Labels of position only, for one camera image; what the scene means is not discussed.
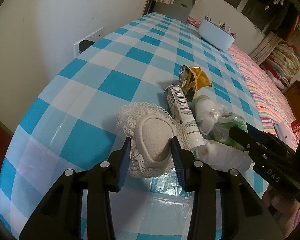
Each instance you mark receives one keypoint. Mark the white crumpled plastic bag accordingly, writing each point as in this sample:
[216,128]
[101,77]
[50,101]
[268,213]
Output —
[207,113]

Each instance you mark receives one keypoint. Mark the white wall power socket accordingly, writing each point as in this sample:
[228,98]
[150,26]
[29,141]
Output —
[95,36]

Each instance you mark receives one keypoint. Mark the blue checkered tablecloth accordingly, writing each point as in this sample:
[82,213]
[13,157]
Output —
[72,123]

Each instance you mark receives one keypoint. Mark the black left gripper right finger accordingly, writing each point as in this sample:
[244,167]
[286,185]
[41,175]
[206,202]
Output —
[243,215]

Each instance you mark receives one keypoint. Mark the pink striped bed sheet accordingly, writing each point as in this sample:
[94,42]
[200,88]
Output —
[271,104]

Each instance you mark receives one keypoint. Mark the white plastic trash basin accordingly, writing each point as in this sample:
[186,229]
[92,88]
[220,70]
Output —
[215,35]

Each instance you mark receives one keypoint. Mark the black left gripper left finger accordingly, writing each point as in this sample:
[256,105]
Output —
[58,215]

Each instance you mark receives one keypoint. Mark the white lace round pad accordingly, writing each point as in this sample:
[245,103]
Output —
[151,129]

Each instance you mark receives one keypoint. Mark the white crumpled tissue paper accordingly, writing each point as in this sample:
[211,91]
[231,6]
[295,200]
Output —
[222,157]

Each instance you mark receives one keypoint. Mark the stack of folded quilts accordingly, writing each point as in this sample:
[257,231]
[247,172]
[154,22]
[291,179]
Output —
[282,64]

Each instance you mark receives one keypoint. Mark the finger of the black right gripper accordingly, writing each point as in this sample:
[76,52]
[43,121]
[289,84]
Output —
[252,142]

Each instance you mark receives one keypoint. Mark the white box on bed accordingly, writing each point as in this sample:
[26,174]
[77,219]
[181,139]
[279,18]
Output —
[284,134]

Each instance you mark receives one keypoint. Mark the brown wooden headboard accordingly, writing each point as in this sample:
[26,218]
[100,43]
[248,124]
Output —
[292,95]

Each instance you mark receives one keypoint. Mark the red item on bed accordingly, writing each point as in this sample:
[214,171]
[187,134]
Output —
[295,126]

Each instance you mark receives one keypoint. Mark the yellow foil snack wrapper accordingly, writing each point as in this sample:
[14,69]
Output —
[191,80]

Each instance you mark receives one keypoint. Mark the black plug adapter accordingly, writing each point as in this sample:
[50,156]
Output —
[84,45]

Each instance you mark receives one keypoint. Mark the white labelled plastic bottle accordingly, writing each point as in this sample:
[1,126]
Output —
[182,113]

